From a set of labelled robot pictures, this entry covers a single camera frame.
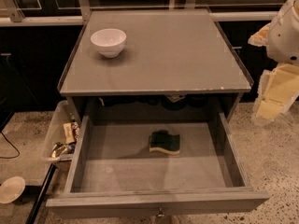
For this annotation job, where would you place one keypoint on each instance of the metal drawer knob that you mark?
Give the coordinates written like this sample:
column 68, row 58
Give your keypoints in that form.
column 160, row 212

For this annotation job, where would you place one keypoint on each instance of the open grey top drawer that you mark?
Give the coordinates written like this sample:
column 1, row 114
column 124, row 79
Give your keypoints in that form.
column 114, row 174

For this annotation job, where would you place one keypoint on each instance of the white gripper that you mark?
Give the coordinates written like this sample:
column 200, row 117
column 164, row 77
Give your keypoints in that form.
column 284, row 37

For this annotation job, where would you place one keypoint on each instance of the green and yellow sponge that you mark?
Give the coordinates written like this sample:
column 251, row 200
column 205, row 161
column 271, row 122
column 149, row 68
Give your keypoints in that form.
column 163, row 141

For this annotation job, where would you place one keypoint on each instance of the white ceramic bowl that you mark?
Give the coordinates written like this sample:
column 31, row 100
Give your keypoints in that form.
column 109, row 42

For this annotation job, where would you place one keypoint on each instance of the grey wooden cabinet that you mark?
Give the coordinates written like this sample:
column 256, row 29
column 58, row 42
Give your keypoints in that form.
column 166, row 52

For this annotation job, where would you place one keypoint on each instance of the snack packets in bin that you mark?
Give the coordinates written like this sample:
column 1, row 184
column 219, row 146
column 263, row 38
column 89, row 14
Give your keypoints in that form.
column 71, row 132

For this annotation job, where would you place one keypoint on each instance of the black floor bar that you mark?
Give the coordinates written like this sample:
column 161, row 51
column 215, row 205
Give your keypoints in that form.
column 41, row 194

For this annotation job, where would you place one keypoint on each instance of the clear plastic bin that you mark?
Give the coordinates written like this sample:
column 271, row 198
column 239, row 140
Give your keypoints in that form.
column 55, row 134

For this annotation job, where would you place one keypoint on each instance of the white metal railing frame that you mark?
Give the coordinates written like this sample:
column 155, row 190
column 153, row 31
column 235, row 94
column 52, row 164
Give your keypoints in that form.
column 46, row 10

